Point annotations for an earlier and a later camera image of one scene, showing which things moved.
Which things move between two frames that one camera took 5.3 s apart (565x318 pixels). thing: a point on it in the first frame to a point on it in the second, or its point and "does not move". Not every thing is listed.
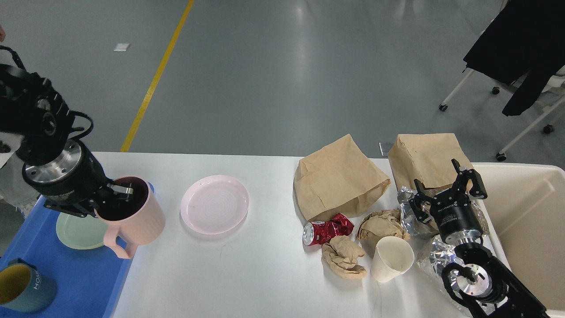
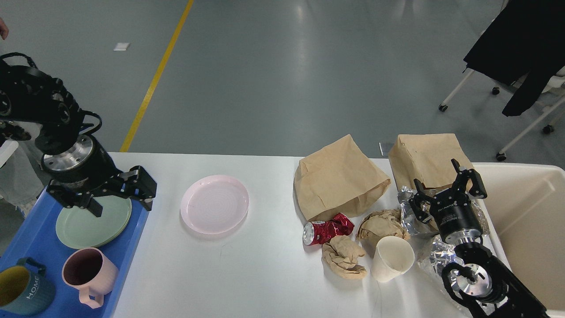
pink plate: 215,205 does not move
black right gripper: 453,210 does not move
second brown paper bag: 428,157 does not move
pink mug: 133,213 to 88,270
